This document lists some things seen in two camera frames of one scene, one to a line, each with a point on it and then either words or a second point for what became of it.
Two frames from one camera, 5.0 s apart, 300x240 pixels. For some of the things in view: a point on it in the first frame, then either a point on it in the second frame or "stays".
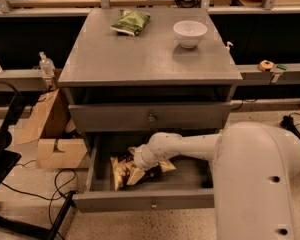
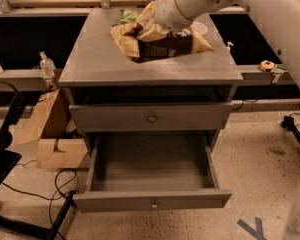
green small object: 283,67 stays
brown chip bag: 121,165 -> 127,43
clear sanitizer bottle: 46,65 stays
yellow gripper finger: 132,149 -> 147,17
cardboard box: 49,126 stays
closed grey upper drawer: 207,116 stays
